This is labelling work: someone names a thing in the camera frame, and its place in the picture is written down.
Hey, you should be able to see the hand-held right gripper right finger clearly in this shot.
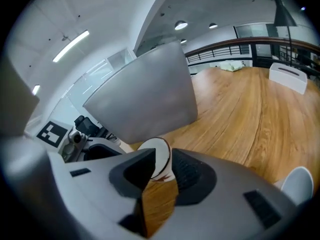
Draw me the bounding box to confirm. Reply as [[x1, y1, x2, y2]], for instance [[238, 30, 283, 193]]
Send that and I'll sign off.
[[149, 148, 302, 240]]

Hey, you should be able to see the plain white cup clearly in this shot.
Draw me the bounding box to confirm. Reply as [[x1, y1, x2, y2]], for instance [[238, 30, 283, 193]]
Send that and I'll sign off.
[[273, 166, 315, 207]]

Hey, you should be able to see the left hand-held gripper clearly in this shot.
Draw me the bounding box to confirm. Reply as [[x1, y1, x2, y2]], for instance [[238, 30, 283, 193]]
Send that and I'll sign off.
[[36, 120, 126, 163]]

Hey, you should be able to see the white tissue box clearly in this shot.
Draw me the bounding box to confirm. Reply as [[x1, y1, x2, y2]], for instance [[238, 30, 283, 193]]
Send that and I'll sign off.
[[268, 62, 308, 95]]

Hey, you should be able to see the long ceiling tube light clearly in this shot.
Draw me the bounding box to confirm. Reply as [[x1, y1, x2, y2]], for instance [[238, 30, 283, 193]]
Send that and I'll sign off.
[[52, 29, 91, 63]]

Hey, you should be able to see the grey basket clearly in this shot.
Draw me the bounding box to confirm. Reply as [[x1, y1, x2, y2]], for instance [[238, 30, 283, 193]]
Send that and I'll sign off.
[[82, 40, 199, 145]]

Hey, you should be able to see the black office chair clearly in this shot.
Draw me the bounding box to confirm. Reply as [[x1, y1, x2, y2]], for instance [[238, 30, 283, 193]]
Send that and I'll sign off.
[[73, 114, 107, 138]]

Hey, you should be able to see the pale green cloth bundle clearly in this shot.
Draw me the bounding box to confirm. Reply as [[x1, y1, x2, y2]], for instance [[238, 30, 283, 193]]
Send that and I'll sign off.
[[219, 59, 244, 73]]

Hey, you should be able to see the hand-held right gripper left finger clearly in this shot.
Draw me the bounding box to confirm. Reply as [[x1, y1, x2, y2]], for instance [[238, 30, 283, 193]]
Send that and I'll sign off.
[[47, 147, 157, 240]]

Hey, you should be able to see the white brown-print paper cup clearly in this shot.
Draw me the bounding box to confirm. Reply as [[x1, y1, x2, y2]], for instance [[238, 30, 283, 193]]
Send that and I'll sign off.
[[137, 137, 176, 184]]

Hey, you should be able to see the wooden-topped black railing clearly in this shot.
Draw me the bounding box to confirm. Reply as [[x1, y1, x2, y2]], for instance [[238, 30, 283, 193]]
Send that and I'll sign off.
[[184, 36, 320, 75]]

